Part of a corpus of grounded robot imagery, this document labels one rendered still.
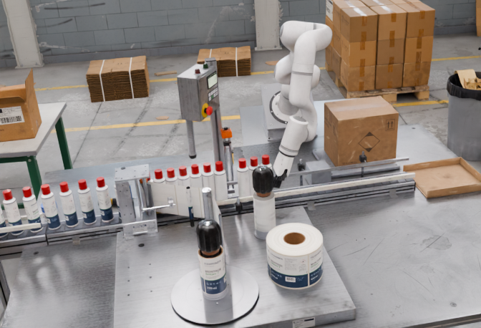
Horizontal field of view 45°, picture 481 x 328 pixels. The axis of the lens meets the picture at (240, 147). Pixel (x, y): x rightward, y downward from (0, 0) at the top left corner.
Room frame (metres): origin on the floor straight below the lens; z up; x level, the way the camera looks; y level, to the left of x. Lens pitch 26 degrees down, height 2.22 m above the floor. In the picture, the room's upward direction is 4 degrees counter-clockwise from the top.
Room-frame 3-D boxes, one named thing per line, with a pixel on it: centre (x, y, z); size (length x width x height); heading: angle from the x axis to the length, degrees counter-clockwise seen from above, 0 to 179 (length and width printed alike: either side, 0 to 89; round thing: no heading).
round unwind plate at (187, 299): (1.59, 0.12, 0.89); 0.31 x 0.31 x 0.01
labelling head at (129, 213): (2.06, 0.44, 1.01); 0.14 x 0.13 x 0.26; 98
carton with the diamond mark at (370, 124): (2.62, -0.60, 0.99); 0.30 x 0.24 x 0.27; 97
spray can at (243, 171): (2.22, 0.00, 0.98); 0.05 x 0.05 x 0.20
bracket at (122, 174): (2.06, 0.44, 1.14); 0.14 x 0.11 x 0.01; 98
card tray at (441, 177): (2.35, -0.95, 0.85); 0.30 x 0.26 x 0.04; 98
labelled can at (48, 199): (2.10, 0.82, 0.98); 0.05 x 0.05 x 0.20
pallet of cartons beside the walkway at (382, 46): (5.93, -1.49, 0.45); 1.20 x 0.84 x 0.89; 3
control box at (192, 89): (2.28, 0.16, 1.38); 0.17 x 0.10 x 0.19; 153
